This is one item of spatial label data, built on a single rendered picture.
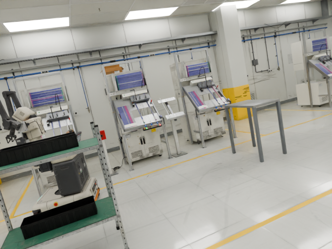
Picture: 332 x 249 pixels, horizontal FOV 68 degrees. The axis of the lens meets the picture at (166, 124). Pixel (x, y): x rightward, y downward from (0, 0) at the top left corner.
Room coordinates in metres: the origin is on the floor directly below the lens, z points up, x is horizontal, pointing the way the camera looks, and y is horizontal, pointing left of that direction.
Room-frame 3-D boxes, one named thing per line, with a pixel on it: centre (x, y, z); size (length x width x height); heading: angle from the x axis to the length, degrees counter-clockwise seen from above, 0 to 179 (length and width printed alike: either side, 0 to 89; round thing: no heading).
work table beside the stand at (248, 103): (3.67, -1.29, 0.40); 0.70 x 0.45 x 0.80; 18
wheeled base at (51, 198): (3.00, 1.39, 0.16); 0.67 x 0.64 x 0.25; 96
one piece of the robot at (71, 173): (3.01, 1.30, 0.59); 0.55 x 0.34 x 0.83; 6
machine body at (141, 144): (4.85, 0.60, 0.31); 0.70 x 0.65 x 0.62; 110
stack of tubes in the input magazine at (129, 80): (4.76, 0.50, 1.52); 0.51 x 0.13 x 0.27; 110
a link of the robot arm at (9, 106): (3.16, 1.87, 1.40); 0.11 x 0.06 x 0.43; 6
